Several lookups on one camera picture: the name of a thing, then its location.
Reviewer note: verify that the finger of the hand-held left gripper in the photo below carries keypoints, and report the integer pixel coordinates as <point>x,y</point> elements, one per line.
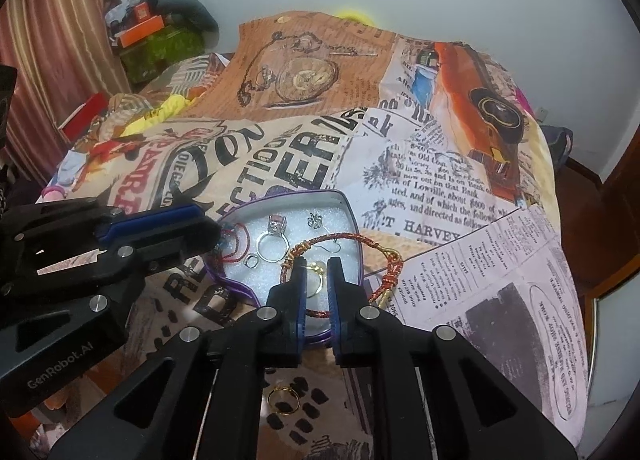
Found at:
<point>165,247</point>
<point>150,222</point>

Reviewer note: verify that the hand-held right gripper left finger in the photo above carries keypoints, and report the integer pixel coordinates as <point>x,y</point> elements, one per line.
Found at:
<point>301,320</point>

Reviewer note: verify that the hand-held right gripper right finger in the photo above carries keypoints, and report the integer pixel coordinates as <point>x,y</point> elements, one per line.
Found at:
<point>334,325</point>

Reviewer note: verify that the purple heart-shaped tin box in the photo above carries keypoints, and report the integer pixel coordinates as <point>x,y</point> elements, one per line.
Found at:
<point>295,220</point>

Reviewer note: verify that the silver earring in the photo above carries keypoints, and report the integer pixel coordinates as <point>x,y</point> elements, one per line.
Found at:
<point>315,221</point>

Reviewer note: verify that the yellow cloth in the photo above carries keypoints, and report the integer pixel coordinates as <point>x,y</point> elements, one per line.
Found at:
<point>165,112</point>

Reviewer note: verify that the red box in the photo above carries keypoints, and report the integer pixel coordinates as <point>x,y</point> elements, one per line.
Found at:
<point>82,115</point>

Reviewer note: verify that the newspaper printed blanket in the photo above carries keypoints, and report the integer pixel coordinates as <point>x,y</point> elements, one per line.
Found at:
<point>450,220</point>

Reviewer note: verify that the green box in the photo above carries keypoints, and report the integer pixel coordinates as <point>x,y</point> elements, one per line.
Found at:
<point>160,52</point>

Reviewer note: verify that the orange box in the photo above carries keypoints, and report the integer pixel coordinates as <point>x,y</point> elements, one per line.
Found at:
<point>142,32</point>

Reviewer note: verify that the striped brown curtain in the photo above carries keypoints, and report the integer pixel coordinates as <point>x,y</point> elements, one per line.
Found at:
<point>60,55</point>

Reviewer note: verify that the white plastic bag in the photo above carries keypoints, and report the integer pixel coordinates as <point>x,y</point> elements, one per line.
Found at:
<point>122,12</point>

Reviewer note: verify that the dark green plush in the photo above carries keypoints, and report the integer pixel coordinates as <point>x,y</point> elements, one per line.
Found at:
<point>192,10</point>

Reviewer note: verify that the dark bag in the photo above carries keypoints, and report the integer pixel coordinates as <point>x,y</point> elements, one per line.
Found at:
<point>557,145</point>

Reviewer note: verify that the yellow plastic object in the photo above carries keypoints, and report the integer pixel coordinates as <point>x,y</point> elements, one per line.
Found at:
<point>356,14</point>

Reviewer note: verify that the pink cloth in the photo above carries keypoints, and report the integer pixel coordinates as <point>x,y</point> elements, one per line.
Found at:
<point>522,100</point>

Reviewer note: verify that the white wall outlet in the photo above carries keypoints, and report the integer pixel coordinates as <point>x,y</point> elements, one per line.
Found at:
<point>541,114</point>

